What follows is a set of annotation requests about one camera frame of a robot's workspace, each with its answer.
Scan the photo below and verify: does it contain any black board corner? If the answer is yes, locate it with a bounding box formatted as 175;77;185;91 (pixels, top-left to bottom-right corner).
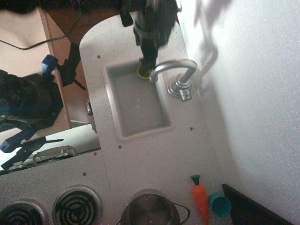
222;184;291;225

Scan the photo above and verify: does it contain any silver metal pot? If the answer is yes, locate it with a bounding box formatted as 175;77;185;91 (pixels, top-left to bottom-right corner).
116;193;190;225

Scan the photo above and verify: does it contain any teal plastic cup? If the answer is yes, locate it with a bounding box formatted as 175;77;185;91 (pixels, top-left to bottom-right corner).
208;193;232;218

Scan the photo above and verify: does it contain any yellow-green cup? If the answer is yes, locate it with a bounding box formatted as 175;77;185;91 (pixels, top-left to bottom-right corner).
137;65;153;80

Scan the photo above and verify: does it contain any black bag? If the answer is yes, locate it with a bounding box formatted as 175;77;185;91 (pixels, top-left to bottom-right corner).
0;70;63;132

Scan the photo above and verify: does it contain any silver curved faucet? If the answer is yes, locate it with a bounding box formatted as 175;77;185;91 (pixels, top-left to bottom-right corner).
149;59;198;101

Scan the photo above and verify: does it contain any upper blue black clamp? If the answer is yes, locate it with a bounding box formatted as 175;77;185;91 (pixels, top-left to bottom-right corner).
41;43;86;91

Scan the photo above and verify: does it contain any right black stove burner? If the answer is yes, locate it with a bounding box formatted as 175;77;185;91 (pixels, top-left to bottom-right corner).
52;185;104;225

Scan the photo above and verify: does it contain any left black stove burner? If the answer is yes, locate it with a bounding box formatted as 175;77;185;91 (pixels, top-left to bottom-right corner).
0;199;49;225

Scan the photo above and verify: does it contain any lower blue black clamp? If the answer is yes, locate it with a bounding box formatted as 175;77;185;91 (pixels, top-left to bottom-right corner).
0;127;64;170

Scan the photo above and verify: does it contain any blue black clamp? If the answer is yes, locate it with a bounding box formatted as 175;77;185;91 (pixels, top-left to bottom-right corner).
0;127;64;170
41;43;86;91

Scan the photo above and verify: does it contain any black cable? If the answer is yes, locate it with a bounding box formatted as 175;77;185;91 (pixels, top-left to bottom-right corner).
0;7;83;51

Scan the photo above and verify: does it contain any grey oven door handle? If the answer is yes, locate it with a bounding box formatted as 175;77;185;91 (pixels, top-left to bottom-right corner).
32;145;76;165

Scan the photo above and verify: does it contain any black stove burner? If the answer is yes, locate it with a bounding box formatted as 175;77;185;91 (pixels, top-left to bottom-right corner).
52;185;104;225
0;199;49;225

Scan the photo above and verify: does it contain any silver cabinet knob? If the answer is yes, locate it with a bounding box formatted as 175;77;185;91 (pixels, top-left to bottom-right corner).
87;101;93;116

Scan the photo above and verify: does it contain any orange toy carrot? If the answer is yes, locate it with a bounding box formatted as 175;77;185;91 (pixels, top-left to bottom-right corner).
191;175;209;225

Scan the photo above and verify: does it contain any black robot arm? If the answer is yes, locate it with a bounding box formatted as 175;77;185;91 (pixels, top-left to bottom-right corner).
118;0;178;73

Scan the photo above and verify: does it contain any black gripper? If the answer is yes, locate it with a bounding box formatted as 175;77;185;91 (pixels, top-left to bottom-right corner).
140;36;160;70

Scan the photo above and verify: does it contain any grey toy sink basin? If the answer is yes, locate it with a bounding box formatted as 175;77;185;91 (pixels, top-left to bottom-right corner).
103;60;173;141

